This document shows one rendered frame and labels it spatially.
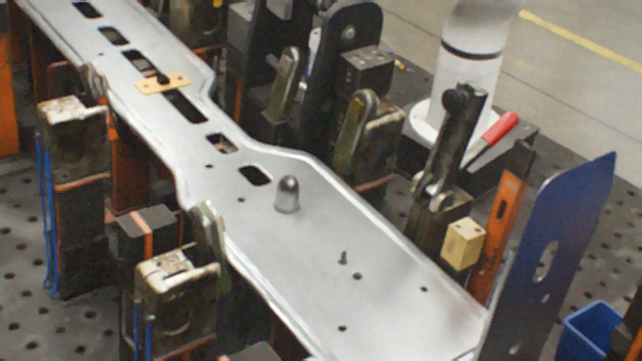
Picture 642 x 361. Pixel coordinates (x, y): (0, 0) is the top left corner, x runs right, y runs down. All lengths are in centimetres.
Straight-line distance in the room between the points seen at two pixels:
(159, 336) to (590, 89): 298
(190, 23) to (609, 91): 256
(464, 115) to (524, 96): 254
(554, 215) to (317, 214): 46
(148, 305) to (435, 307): 34
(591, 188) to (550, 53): 323
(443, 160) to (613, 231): 74
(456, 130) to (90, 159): 53
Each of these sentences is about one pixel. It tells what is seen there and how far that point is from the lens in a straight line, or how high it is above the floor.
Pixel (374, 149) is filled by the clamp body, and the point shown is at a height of 102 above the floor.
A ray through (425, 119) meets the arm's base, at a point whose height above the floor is 81.
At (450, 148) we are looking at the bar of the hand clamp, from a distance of 109.
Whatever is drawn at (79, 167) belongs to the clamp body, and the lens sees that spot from 128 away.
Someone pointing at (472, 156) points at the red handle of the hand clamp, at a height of 110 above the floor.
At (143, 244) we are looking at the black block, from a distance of 112.
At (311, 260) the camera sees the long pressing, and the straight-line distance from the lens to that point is 108.
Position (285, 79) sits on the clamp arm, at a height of 106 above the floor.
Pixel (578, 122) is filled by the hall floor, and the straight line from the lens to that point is 353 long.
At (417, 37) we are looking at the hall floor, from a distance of 386.
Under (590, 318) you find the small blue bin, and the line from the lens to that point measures 149.
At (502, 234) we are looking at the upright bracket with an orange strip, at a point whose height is 107.
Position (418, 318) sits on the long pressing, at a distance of 103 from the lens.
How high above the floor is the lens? 173
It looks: 37 degrees down
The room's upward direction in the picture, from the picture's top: 9 degrees clockwise
